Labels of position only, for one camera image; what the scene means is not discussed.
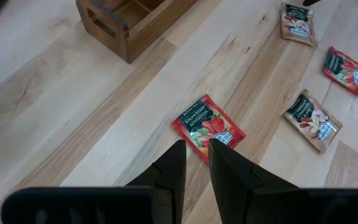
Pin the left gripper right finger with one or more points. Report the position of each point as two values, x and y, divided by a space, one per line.
275 205

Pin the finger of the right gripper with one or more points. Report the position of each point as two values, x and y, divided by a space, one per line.
311 2

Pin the wooden three-compartment tea box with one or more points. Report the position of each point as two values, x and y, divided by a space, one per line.
148 37

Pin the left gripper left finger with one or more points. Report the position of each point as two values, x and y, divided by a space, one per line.
104 205

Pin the beige vanilla tea packet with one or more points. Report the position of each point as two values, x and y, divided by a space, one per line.
297 26
311 119

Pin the red strawberry tea packet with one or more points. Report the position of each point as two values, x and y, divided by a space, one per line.
345 70
204 121

